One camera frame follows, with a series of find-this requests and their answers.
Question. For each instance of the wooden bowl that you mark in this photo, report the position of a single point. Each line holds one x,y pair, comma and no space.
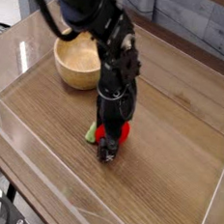
77,61

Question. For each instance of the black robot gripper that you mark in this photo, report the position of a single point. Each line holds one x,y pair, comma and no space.
112,114

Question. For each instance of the red plush fruit green leaf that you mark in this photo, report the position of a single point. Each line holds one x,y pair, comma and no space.
96,132

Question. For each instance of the black bracket with bolt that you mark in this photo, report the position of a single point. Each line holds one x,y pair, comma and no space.
12,215

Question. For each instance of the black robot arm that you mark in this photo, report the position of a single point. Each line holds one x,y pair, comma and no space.
110,25

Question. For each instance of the clear acrylic tray enclosure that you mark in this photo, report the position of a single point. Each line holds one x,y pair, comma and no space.
170,170

